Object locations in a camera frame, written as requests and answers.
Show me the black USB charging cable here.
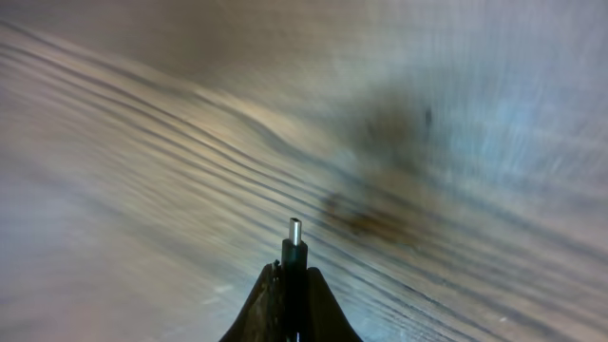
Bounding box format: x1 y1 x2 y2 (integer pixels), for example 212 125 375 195
280 217 309 342

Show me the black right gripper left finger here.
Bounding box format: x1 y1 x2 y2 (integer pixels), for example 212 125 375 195
219 260 285 342

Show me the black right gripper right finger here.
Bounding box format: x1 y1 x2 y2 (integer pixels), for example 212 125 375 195
307 267 362 342

